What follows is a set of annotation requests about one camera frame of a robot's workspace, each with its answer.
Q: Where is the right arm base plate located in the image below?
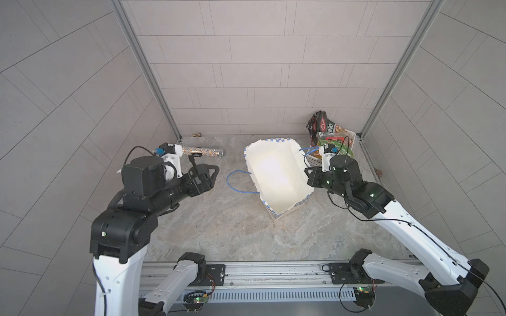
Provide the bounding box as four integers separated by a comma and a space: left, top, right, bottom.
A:
327, 263, 372, 285

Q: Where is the left circuit board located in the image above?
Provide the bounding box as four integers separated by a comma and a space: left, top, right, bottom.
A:
183, 290, 212, 309

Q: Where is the aluminium mounting rail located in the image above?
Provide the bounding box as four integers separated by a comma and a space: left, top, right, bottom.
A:
110, 259, 441, 292

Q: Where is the circuit board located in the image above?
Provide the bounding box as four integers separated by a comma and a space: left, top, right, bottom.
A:
354, 286, 376, 309
183, 290, 212, 309

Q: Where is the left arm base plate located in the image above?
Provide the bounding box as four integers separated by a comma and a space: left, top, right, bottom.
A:
189, 264, 226, 287

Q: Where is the white plastic basket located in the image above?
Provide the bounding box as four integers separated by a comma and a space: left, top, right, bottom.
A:
306, 137, 357, 167

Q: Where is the right circuit board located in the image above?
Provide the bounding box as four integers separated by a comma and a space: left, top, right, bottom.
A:
354, 286, 376, 309

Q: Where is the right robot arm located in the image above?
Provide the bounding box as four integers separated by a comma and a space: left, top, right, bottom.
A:
304, 155, 490, 315

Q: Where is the clear red label packet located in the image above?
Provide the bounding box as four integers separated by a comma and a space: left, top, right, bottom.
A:
325, 125, 357, 147

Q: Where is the green food packet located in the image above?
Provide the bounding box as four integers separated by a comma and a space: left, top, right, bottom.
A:
318, 138, 354, 157

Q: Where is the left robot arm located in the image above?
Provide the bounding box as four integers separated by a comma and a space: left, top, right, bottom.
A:
90, 155, 220, 315

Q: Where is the blue checkered paper bag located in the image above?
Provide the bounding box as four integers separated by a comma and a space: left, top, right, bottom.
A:
226, 138, 314, 222

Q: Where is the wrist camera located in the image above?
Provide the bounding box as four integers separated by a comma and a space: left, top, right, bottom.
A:
319, 144, 338, 172
154, 143, 183, 181

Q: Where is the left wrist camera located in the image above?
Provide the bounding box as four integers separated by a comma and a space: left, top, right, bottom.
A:
154, 143, 183, 181

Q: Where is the black red condiment packet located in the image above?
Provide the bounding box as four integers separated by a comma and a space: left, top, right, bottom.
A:
306, 111, 335, 146

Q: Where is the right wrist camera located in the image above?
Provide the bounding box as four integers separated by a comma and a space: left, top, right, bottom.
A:
319, 144, 338, 172

